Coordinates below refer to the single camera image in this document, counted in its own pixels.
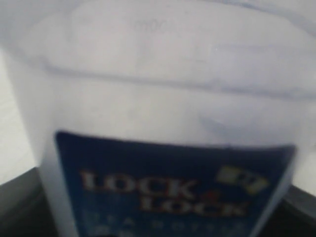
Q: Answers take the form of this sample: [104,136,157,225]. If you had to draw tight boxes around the clear tall plastic container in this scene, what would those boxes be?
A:
[0,0,316,237]

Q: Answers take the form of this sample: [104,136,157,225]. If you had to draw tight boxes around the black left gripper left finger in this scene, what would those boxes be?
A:
[0,168,58,237]

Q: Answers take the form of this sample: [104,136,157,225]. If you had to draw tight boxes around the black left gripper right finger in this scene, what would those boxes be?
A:
[259,186,316,237]

